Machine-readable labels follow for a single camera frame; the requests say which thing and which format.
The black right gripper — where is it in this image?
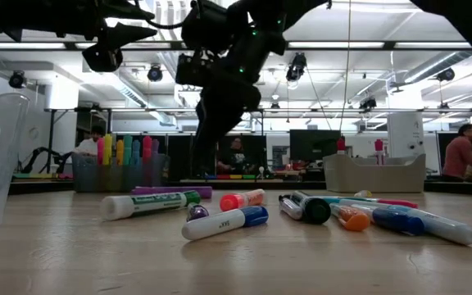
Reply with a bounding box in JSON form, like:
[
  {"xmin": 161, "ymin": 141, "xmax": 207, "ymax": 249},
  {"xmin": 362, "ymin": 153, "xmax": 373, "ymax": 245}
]
[{"xmin": 174, "ymin": 29, "xmax": 287, "ymax": 176}]

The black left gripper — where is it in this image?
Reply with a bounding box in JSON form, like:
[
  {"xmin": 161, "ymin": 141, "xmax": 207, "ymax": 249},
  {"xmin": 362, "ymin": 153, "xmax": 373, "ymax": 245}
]
[{"xmin": 0, "ymin": 0, "xmax": 159, "ymax": 74}]

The slim red marker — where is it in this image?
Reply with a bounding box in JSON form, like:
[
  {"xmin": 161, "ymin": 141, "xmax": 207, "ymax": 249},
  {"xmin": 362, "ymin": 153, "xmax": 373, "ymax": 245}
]
[{"xmin": 143, "ymin": 135, "xmax": 153, "ymax": 166}]

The purple marker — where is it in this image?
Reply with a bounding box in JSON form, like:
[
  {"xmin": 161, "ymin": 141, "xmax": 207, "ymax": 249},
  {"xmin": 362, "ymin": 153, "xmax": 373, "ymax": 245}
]
[{"xmin": 130, "ymin": 185, "xmax": 214, "ymax": 201}]

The slim teal marker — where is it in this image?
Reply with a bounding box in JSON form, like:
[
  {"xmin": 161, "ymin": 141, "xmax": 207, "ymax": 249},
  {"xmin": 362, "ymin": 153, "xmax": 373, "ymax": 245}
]
[{"xmin": 123, "ymin": 134, "xmax": 134, "ymax": 166}]

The white green-capped marker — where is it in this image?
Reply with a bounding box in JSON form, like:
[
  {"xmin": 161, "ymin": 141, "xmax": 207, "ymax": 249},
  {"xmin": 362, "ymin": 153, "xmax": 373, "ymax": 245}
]
[{"xmin": 98, "ymin": 189, "xmax": 202, "ymax": 223}]

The yellow highlighter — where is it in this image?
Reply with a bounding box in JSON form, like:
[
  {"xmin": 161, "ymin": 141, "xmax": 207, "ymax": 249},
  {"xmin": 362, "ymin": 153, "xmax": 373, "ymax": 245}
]
[{"xmin": 102, "ymin": 133, "xmax": 114, "ymax": 166}]

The row of coloured blocks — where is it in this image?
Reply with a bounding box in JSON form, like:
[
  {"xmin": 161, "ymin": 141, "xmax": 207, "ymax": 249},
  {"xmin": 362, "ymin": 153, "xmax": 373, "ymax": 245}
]
[{"xmin": 205, "ymin": 173, "xmax": 257, "ymax": 180}]

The black hanging spotlight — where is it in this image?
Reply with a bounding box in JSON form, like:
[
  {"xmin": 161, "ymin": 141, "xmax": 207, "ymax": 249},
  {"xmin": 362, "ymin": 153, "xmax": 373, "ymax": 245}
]
[
  {"xmin": 357, "ymin": 96, "xmax": 379, "ymax": 112},
  {"xmin": 435, "ymin": 66, "xmax": 456, "ymax": 83},
  {"xmin": 147, "ymin": 64, "xmax": 165, "ymax": 83},
  {"xmin": 284, "ymin": 52, "xmax": 308, "ymax": 83},
  {"xmin": 7, "ymin": 70, "xmax": 28, "ymax": 90}
]

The orange-pink marker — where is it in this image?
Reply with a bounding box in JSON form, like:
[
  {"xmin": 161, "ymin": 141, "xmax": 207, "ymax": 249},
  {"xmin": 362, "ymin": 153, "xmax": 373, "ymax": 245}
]
[{"xmin": 219, "ymin": 188, "xmax": 267, "ymax": 213}]

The white purple-capped marker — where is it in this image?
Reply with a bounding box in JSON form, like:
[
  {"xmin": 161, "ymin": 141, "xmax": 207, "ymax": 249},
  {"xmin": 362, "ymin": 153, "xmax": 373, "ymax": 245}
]
[{"xmin": 186, "ymin": 202, "xmax": 211, "ymax": 223}]

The white blue-capped marker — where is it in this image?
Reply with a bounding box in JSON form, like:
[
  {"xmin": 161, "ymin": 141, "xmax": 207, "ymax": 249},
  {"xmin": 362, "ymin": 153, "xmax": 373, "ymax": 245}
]
[{"xmin": 180, "ymin": 205, "xmax": 270, "ymax": 242}]

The dark grey plastic bin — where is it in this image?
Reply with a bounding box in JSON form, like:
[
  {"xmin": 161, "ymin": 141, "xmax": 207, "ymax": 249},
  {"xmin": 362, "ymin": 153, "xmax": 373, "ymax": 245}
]
[{"xmin": 70, "ymin": 152, "xmax": 170, "ymax": 193}]

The black monitor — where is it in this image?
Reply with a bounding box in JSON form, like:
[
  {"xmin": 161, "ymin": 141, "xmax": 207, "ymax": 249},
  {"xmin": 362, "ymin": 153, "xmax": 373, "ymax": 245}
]
[{"xmin": 288, "ymin": 129, "xmax": 346, "ymax": 161}]

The dark green-capped marker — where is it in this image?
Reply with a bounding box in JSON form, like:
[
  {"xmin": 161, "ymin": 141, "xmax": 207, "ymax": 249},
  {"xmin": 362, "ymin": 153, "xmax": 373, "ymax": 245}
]
[{"xmin": 291, "ymin": 190, "xmax": 333, "ymax": 225}]

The thin orange marker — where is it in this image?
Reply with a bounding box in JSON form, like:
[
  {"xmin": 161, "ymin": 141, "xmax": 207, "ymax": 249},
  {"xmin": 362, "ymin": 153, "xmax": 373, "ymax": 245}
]
[{"xmin": 329, "ymin": 202, "xmax": 372, "ymax": 233}]

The light grey plastic bin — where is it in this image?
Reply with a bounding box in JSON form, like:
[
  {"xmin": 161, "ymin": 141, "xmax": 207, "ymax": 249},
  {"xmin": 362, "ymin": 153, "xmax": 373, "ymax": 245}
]
[{"xmin": 322, "ymin": 153, "xmax": 427, "ymax": 193}]

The white pillar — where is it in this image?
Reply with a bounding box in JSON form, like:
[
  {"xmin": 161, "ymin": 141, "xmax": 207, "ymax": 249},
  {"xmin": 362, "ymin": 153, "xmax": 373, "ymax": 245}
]
[{"xmin": 386, "ymin": 111, "xmax": 426, "ymax": 160}]

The thin white red-capped marker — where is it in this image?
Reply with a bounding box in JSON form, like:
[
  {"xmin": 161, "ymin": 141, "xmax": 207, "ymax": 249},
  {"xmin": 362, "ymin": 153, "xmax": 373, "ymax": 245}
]
[{"xmin": 377, "ymin": 198, "xmax": 420, "ymax": 210}]

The black overhead beam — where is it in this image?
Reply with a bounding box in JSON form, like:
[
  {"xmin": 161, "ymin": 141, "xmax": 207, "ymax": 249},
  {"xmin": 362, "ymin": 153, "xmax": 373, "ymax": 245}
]
[{"xmin": 0, "ymin": 39, "xmax": 472, "ymax": 52}]

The thin dark blue marker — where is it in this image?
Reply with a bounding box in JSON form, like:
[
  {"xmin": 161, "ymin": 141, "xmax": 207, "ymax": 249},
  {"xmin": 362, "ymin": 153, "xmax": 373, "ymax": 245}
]
[{"xmin": 371, "ymin": 206, "xmax": 426, "ymax": 238}]

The thin white light-blue marker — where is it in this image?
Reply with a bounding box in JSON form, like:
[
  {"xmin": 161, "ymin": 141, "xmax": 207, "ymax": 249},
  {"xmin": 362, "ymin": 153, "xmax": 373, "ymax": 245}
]
[{"xmin": 385, "ymin": 203, "xmax": 472, "ymax": 247}]

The black background frame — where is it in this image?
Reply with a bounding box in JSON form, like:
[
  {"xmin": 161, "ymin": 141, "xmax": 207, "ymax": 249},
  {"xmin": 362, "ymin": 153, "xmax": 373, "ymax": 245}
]
[{"xmin": 43, "ymin": 107, "xmax": 472, "ymax": 138}]

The black metal table frame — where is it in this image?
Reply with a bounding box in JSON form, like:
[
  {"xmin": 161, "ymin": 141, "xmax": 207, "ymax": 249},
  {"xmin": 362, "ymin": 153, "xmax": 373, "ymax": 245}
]
[{"xmin": 8, "ymin": 178, "xmax": 472, "ymax": 197}]

